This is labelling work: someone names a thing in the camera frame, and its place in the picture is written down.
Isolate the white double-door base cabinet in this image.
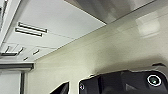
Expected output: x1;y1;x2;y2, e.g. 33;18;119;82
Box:
5;0;108;51

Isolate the white drawer steel handle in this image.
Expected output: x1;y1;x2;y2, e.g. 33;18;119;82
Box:
14;39;34;63
28;42;58;62
0;36;19;64

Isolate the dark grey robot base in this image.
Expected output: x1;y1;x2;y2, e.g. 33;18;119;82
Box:
78;68;168;94

